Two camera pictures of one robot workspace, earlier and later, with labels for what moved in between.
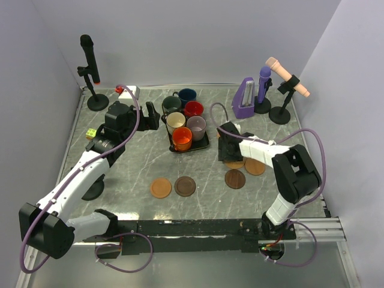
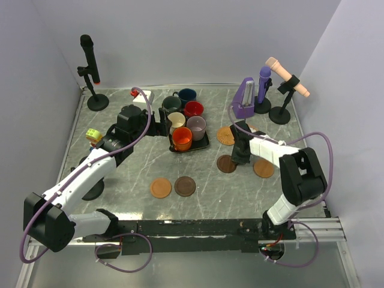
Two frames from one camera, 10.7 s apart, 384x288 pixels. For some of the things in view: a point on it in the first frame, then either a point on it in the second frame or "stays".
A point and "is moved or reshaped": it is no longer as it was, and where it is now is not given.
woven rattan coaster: (234, 164) is moved or reshaped
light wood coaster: (254, 167) is moved or reshaped
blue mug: (186, 95) stays
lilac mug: (197, 124) stays
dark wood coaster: (234, 179) to (225, 164)
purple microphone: (264, 74) stays
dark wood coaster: (185, 186) stays
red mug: (193, 108) stays
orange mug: (182, 138) stays
